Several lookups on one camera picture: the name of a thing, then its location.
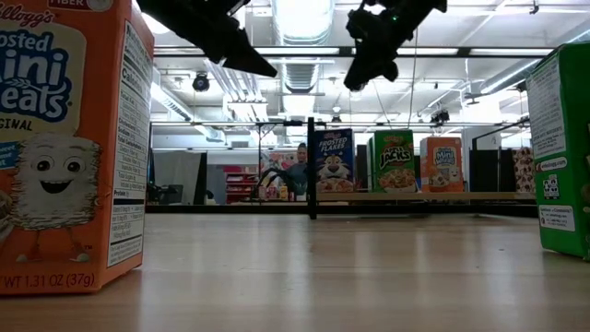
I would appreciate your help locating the black partition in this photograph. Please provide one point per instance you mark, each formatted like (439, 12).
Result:
(486, 170)

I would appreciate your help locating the orange Mini Wheats cereal box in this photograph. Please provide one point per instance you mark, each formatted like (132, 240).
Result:
(441, 166)
(69, 184)

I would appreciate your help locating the person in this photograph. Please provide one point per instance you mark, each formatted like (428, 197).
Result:
(298, 177)

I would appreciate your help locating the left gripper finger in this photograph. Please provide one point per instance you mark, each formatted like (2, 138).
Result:
(244, 57)

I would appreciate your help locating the blue Frosted Flakes cereal box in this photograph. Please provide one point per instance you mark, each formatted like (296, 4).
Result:
(335, 161)

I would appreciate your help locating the red storage rack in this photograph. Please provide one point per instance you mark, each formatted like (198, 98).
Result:
(242, 184)

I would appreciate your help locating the black aluminium table frame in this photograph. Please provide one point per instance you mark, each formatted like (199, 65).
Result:
(415, 210)

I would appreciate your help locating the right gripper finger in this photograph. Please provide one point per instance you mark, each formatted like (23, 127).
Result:
(364, 74)
(392, 67)

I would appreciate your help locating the silver ventilation duct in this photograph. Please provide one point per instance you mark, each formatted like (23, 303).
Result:
(302, 18)

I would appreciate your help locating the black ceiling spotlight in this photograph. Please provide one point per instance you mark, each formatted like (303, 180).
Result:
(440, 116)
(200, 82)

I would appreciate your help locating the black shelf divider post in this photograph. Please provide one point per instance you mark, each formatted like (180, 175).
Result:
(312, 203)

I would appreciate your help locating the grey partition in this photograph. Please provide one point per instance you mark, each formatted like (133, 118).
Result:
(180, 177)

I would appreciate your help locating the cereal patterned panel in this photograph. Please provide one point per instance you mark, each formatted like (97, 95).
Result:
(523, 168)

